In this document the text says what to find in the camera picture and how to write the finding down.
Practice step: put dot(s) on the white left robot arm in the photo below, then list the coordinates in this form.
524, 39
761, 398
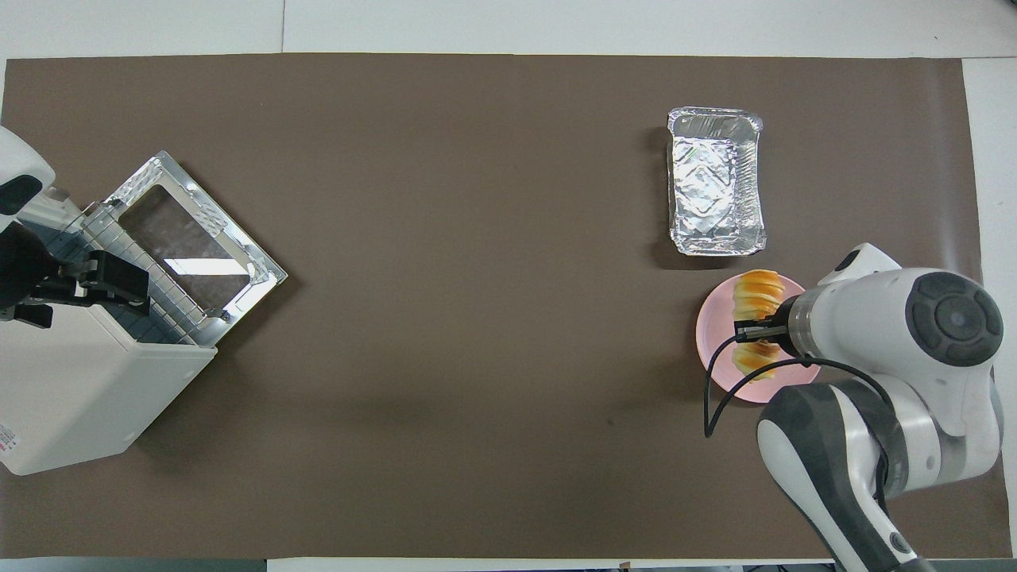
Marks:
20, 163

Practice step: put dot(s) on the pink round plate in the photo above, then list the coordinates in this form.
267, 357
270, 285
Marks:
715, 326

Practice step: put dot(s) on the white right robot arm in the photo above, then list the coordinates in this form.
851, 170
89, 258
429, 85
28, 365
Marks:
874, 334

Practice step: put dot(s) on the white toaster oven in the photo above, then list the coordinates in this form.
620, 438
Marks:
79, 397

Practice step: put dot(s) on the aluminium foil tray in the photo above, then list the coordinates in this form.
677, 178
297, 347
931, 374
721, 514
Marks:
715, 183

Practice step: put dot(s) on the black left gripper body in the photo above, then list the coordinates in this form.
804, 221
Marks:
20, 266

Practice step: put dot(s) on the brown table mat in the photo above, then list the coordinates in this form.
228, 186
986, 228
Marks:
477, 397

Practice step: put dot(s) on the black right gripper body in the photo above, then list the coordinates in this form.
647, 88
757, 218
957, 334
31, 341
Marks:
785, 327

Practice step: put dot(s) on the sliced golden bread loaf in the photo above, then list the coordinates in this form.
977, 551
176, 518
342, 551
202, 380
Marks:
759, 294

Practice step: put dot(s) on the glass oven door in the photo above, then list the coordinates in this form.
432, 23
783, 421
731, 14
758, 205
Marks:
199, 246

